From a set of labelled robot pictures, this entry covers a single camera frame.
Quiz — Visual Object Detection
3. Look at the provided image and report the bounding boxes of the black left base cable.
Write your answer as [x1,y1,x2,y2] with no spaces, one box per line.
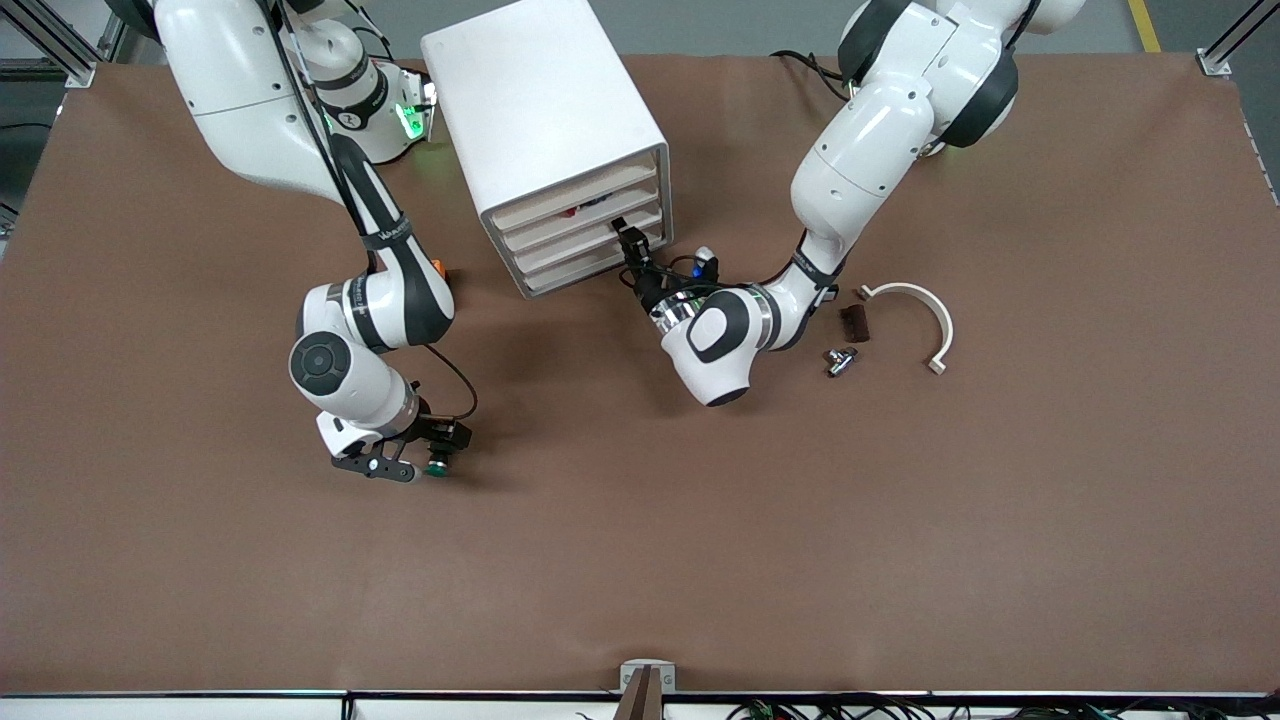
[770,48,851,103]

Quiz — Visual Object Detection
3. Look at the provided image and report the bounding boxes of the black right base cable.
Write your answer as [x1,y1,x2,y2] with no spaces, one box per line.
[352,8,397,63]

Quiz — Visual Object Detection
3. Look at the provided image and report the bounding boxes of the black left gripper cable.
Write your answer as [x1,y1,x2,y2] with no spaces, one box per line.
[640,255,801,301]

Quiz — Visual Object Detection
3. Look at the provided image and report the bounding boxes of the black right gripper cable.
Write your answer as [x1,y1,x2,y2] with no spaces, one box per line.
[265,0,480,426]

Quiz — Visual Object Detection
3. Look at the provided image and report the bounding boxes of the black cable bundle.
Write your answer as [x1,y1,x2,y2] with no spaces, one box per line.
[725,695,1280,720]

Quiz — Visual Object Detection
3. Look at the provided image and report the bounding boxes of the white curved bracket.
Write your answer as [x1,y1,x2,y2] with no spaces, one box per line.
[857,282,954,376]

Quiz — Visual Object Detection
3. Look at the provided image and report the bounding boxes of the grey metal bracket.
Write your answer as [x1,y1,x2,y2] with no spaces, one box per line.
[620,659,677,694]

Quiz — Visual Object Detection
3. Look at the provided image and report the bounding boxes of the green push button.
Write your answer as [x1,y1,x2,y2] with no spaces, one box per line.
[424,427,461,479]

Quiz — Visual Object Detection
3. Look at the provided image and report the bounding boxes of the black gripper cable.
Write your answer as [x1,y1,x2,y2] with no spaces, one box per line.
[265,0,480,426]
[640,255,801,301]

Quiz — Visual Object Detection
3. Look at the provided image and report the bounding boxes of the black base cable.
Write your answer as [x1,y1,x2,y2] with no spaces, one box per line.
[352,8,397,63]
[770,48,851,103]

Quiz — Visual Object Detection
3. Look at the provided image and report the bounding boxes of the aluminium frame profile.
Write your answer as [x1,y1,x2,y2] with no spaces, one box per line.
[1200,0,1280,77]
[0,0,101,89]

